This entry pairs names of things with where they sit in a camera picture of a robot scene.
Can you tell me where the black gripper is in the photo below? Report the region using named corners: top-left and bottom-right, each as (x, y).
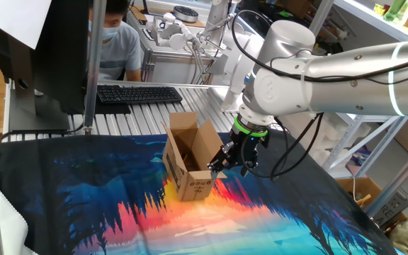
top-left (207, 131), bottom-right (271, 177)

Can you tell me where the brown cardboard box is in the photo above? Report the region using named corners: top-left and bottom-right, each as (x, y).
top-left (161, 111), bottom-right (228, 203)

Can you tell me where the cardboard box on floor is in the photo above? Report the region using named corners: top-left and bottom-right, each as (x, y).
top-left (334, 176), bottom-right (408, 227)

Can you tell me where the silver aluminium equipment case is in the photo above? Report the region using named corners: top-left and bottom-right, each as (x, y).
top-left (125, 10), bottom-right (226, 85)

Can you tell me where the black keyboard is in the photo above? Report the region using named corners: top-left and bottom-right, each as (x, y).
top-left (96, 84), bottom-right (183, 105)

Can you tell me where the black desk mat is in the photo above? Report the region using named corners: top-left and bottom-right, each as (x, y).
top-left (83, 95), bottom-right (132, 115)

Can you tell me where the white jointed handheld device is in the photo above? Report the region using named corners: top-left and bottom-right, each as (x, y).
top-left (145, 12), bottom-right (205, 52)

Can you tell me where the forest sunset print cloth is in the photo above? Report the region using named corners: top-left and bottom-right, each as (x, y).
top-left (0, 129), bottom-right (400, 255)

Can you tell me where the black round disc device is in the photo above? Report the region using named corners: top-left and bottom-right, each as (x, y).
top-left (173, 5), bottom-right (200, 23)

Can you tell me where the person in grey shirt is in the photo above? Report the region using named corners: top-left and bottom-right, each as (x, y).
top-left (87, 0), bottom-right (143, 82)

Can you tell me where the grey lettered panel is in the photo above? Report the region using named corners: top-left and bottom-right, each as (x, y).
top-left (372, 189), bottom-right (408, 227)

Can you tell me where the black monitor with stand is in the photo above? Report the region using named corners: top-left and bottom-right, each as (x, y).
top-left (0, 0), bottom-right (91, 134)

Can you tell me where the white paper sheet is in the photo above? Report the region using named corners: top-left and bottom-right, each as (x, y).
top-left (0, 0), bottom-right (52, 50)

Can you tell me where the green flange ring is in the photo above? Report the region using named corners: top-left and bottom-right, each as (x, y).
top-left (234, 115), bottom-right (269, 138)

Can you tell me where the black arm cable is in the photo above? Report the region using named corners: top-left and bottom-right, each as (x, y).
top-left (230, 9), bottom-right (408, 181)

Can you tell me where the aluminium frame strut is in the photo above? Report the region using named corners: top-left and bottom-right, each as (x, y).
top-left (309, 0), bottom-right (335, 36)
top-left (363, 137), bottom-right (408, 219)

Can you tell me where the black monitor cable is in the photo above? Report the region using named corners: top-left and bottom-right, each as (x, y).
top-left (0, 122), bottom-right (85, 142)

